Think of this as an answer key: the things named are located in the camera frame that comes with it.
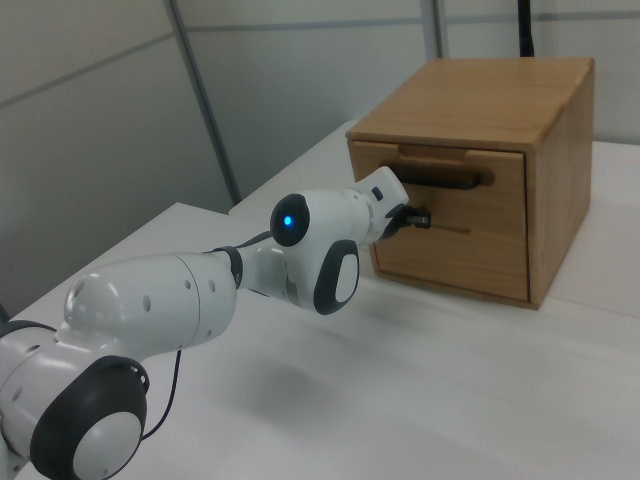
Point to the light wooden drawer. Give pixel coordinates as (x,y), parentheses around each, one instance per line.
(450,250)

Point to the grey partition frame post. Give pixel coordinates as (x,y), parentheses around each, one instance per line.
(205,105)
(440,27)

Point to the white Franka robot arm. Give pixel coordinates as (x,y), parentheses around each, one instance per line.
(150,300)

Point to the black vertical pole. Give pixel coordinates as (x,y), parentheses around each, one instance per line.
(525,27)

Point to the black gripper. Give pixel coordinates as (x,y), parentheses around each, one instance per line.
(395,222)

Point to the light wooden cabinet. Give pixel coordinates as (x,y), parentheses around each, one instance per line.
(465,100)

